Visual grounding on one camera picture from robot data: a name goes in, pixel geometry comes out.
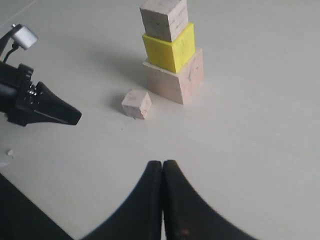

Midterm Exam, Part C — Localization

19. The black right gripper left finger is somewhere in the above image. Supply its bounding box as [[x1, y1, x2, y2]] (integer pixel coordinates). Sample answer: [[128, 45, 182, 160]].
[[83, 160, 162, 240]]

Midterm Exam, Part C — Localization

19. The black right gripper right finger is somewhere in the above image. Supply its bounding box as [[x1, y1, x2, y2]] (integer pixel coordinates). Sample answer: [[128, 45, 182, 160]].
[[162, 160, 254, 240]]

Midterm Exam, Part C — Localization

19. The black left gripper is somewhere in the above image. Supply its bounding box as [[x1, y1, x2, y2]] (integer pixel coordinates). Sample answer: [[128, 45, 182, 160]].
[[0, 62, 82, 127]]

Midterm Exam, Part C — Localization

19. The small wooden cube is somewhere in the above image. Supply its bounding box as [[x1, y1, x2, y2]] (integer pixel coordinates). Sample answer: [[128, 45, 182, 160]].
[[121, 89, 152, 120]]

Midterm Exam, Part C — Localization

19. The large pale wooden cube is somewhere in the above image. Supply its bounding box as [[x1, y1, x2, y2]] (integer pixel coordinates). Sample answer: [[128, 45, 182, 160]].
[[142, 48, 204, 105]]

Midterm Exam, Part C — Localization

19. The yellow cube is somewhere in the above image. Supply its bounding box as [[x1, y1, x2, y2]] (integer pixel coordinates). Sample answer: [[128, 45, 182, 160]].
[[142, 22, 196, 73]]

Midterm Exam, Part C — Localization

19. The medium wooden cube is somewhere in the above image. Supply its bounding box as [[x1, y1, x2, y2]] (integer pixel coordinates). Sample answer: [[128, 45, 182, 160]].
[[139, 0, 189, 42]]

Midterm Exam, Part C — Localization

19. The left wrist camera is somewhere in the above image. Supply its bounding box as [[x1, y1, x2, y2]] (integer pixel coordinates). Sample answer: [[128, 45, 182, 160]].
[[10, 24, 38, 50]]

